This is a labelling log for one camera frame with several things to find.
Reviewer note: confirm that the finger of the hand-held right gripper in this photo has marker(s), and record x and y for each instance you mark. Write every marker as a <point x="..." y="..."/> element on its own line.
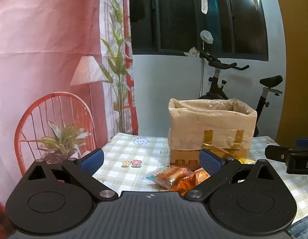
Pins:
<point x="277" y="154"/>
<point x="304" y="142"/>

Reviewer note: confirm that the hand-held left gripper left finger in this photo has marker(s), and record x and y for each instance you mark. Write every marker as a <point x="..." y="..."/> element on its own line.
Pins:
<point x="94" y="158"/>

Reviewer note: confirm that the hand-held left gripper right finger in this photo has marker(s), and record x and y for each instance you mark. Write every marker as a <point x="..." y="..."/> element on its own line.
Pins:
<point x="210" y="163"/>

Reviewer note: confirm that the orange snack packet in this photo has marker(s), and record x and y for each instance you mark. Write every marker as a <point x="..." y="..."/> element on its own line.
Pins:
<point x="190" y="183"/>

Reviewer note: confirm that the large yellow snack packet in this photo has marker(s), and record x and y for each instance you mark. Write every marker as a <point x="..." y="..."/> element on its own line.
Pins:
<point x="244" y="160"/>

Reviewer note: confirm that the cardboard box with plastic liner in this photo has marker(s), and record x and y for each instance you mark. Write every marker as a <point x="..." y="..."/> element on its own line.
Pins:
<point x="211" y="129"/>

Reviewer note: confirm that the bread slice packet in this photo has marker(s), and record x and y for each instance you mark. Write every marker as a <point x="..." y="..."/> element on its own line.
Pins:
<point x="168" y="176"/>

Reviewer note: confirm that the checked tablecloth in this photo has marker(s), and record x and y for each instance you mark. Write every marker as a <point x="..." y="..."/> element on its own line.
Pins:
<point x="134" y="151"/>

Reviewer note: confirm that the wooden door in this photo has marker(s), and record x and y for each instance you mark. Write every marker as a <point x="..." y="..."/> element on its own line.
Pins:
<point x="298" y="79"/>

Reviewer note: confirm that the black exercise bike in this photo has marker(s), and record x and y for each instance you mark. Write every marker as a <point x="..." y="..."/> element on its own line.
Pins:
<point x="216" y="84"/>

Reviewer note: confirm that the metal pole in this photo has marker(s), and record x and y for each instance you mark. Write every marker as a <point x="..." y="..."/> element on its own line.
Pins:
<point x="202" y="74"/>

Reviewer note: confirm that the crumpled white tissue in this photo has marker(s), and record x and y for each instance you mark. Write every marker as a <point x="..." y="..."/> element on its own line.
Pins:
<point x="192" y="52"/>

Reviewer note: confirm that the printed backdrop cloth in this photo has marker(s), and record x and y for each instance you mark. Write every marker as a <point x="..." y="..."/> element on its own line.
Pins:
<point x="44" y="54"/>

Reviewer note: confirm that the white plastic bag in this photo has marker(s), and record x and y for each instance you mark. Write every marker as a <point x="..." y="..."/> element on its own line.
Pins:
<point x="206" y="36"/>

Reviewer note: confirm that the dark window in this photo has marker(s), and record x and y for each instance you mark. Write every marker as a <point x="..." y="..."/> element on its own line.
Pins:
<point x="173" y="25"/>

